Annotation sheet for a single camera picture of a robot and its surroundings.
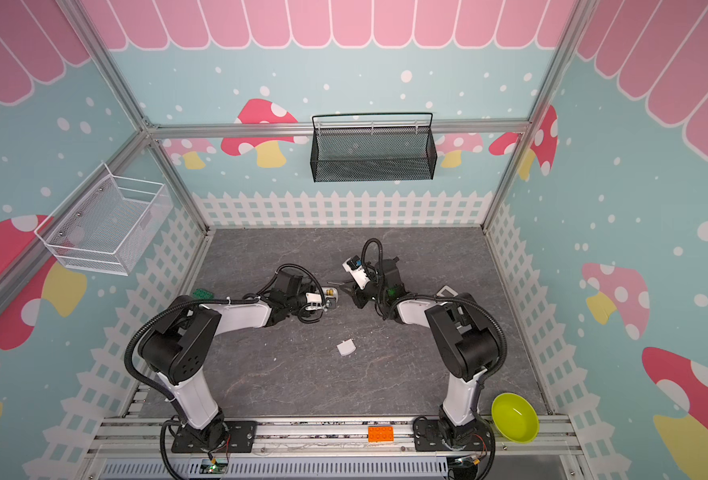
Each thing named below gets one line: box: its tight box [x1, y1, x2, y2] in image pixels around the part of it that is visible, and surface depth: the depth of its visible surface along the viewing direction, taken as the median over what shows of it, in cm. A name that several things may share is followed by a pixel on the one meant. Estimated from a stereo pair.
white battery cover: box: [336, 339, 356, 356], surface depth 91 cm
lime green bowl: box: [491, 392, 540, 444], surface depth 77 cm
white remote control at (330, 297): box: [322, 287, 339, 309], surface depth 87 cm
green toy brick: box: [192, 288, 215, 300], surface depth 104 cm
